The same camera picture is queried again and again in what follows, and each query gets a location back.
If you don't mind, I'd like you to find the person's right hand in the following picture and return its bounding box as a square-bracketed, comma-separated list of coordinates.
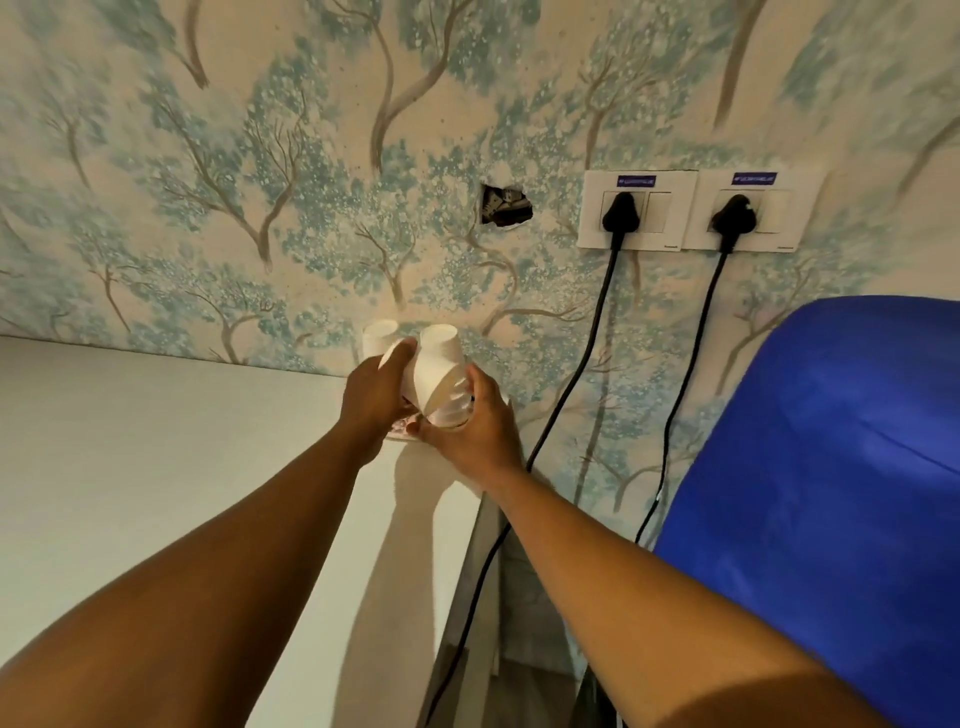
[407, 363, 525, 494]

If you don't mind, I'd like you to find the person's left hand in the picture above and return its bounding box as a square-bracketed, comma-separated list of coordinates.
[339, 337, 419, 468]

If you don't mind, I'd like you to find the person's left forearm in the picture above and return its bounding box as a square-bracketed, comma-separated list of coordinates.
[0, 426, 391, 728]

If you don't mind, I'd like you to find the person's right forearm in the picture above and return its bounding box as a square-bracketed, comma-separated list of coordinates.
[480, 461, 897, 728]

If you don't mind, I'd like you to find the single white paper cup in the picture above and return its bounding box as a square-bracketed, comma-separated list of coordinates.
[361, 319, 404, 363]

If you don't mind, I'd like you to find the black power plug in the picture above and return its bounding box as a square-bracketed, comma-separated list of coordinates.
[601, 192, 643, 236]
[710, 194, 758, 238]

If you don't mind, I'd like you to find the blue cloth cover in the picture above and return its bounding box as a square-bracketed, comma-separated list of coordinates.
[651, 295, 960, 728]

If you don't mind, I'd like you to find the black power cable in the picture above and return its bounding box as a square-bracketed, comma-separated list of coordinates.
[634, 234, 732, 546]
[424, 231, 627, 728]

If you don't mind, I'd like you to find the open wall box with wires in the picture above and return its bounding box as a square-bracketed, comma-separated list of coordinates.
[479, 179, 535, 227]

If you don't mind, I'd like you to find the white wall socket plate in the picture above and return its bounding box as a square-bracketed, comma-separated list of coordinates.
[681, 168, 827, 254]
[576, 169, 699, 253]

